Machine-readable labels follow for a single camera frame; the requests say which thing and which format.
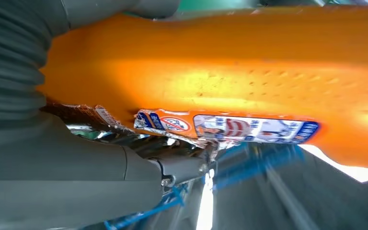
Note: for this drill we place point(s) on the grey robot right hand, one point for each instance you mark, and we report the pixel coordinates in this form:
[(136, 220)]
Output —
[(60, 177)]

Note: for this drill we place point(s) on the blue metal rack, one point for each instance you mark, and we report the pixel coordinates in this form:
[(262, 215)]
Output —
[(257, 158)]

